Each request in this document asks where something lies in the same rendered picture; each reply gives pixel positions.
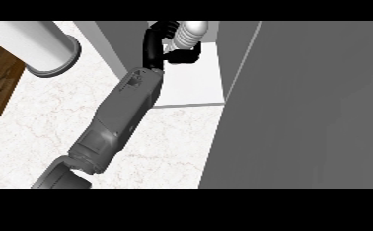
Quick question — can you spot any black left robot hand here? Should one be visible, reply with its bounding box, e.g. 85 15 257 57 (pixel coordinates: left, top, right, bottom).
141 21 201 72

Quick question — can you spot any white ribbed water bottle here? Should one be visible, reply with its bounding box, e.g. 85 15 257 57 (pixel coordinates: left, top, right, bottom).
163 21 209 53

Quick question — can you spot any grey cabinet with white shelf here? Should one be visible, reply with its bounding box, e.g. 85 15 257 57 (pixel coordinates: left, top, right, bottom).
70 21 263 110

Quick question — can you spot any grey cabinet door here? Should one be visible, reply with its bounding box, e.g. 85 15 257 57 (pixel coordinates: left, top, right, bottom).
195 21 373 189

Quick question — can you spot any white cylindrical appliance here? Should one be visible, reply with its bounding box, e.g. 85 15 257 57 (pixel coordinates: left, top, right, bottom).
0 21 82 78

